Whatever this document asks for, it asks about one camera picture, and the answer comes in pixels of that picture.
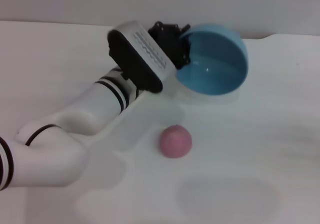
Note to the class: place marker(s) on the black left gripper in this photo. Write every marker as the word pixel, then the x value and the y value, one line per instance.
pixel 167 41

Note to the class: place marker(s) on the pink peach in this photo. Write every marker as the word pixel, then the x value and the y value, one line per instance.
pixel 176 141

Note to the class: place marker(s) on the blue bowl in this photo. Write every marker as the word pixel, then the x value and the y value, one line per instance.
pixel 217 66

